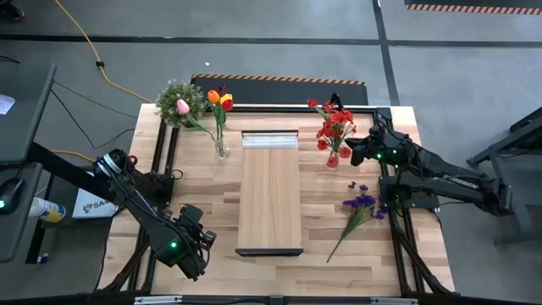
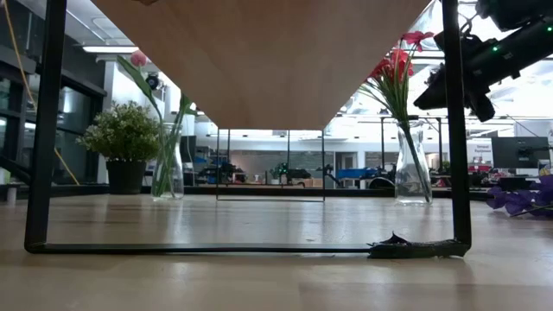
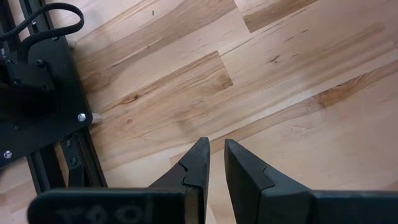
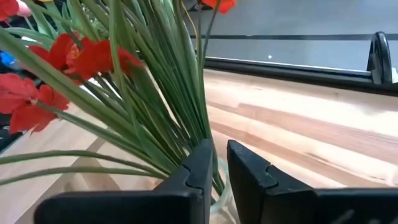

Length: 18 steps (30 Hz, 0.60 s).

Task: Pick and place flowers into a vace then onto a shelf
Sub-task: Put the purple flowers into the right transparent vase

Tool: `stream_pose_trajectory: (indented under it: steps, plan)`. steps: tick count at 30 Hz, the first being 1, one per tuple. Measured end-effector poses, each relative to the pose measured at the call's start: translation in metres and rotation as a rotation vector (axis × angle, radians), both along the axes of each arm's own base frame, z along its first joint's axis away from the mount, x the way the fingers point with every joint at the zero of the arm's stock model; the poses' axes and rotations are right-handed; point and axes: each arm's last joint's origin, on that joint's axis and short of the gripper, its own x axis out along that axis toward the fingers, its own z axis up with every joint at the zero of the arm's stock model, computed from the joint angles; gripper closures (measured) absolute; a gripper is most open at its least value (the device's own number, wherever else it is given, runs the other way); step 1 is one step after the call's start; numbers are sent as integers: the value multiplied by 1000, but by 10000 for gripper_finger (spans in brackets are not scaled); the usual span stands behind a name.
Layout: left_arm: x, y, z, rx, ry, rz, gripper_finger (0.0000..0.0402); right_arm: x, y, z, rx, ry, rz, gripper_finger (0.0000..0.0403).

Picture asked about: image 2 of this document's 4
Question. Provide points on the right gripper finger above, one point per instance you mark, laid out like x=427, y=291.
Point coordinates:
x=432, y=96
x=481, y=108

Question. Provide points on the clear glass vase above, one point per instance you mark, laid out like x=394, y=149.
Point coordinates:
x=179, y=173
x=406, y=190

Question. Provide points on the purple artificial flower bunch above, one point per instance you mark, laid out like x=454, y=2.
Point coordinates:
x=514, y=201

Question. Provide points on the pink artificial tulip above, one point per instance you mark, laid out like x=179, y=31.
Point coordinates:
x=160, y=185

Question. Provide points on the red artificial tulip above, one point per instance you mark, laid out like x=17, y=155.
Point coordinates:
x=138, y=58

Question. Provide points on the black background robot arm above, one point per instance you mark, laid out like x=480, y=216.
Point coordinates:
x=294, y=173

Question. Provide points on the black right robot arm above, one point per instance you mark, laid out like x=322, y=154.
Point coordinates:
x=523, y=45

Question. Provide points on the light wooden shelf board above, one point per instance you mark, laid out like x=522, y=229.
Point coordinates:
x=259, y=65

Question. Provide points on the black computer monitor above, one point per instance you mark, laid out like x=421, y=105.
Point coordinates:
x=520, y=151

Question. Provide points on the blue workbench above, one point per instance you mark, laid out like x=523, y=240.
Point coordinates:
x=356, y=173

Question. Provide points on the black tape wad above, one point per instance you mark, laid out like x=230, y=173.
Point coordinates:
x=410, y=249

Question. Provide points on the black round ceiling fixture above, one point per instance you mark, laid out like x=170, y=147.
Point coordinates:
x=152, y=81

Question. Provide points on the green potted plant black pot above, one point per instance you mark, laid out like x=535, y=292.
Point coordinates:
x=125, y=134

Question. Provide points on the ceiling light strip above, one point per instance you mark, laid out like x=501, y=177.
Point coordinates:
x=112, y=49

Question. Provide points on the black metal stand frame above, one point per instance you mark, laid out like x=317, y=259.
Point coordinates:
x=410, y=117

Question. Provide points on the white wall sign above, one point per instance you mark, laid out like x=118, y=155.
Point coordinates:
x=481, y=149

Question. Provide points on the black metal shelf leg frame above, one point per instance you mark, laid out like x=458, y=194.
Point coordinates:
x=323, y=164
x=45, y=129

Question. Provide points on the table edge rail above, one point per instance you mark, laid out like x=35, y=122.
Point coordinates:
x=268, y=190

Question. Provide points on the black aluminium table frame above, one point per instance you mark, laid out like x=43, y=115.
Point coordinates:
x=13, y=170

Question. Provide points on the grey cylindrical post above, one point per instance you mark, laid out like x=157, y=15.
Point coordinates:
x=11, y=194

